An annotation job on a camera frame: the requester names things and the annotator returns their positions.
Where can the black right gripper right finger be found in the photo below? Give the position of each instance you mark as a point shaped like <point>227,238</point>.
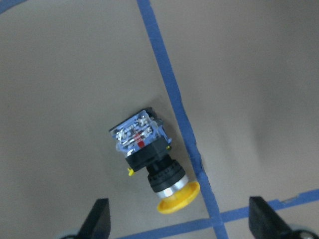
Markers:
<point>265,223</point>

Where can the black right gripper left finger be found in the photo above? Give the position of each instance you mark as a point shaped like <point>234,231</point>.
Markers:
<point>98,222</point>

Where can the yellow push button switch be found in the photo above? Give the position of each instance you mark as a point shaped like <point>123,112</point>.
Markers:
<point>143,141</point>

